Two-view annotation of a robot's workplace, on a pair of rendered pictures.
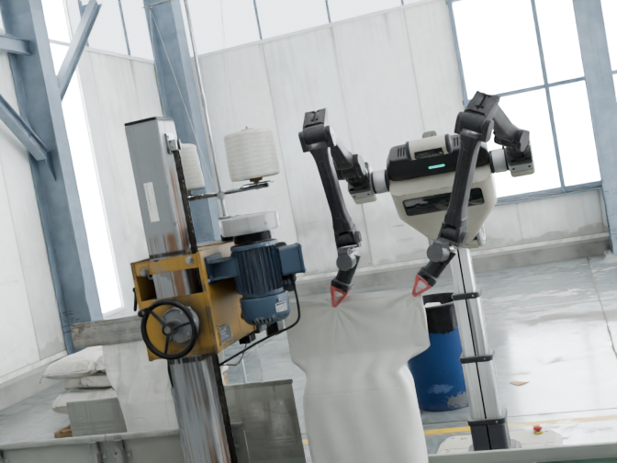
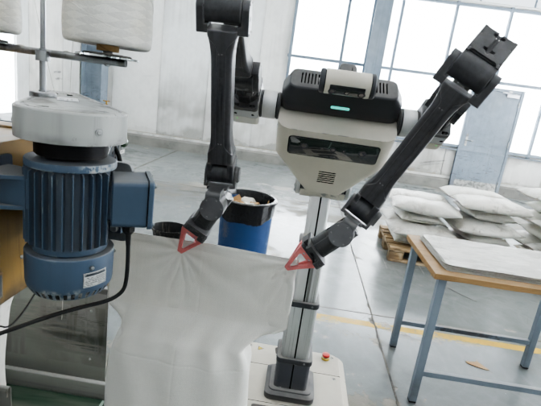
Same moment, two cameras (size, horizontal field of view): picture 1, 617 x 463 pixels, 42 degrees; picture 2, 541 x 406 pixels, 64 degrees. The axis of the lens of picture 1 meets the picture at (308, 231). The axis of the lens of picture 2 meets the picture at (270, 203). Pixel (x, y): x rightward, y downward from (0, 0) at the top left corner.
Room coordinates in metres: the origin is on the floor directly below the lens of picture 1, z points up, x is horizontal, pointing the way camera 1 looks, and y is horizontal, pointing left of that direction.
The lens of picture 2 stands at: (1.69, 0.02, 1.49)
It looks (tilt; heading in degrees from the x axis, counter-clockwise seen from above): 15 degrees down; 345
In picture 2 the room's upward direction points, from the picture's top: 8 degrees clockwise
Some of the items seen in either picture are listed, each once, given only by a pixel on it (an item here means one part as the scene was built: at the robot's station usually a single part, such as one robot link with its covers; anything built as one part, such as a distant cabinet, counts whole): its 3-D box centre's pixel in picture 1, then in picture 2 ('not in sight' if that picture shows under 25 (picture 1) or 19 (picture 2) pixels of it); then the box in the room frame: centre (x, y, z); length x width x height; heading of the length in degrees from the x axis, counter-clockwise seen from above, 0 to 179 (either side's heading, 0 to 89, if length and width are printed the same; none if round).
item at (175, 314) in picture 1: (179, 323); not in sight; (2.41, 0.43, 1.14); 0.11 x 0.06 x 0.11; 72
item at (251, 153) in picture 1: (252, 154); (109, 4); (2.64, 0.14, 1.61); 0.17 x 0.17 x 0.17
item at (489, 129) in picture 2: not in sight; (485, 142); (9.14, -6.19, 1.05); 1.00 x 0.10 x 2.10; 72
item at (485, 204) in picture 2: not in sight; (489, 205); (5.19, -3.14, 0.68); 0.66 x 0.42 x 0.13; 70
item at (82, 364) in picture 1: (92, 358); not in sight; (5.66, 1.67, 0.56); 0.66 x 0.43 x 0.15; 160
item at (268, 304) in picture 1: (261, 282); (71, 224); (2.49, 0.17, 1.21); 0.15 x 0.15 x 0.25
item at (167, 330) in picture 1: (168, 329); not in sight; (2.34, 0.45, 1.13); 0.18 x 0.11 x 0.18; 72
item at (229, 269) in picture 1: (228, 266); (12, 185); (2.48, 0.26, 1.27); 0.12 x 0.09 x 0.09; 162
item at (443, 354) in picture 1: (439, 351); (244, 234); (4.98, -0.67, 0.32); 0.51 x 0.48 x 0.65; 162
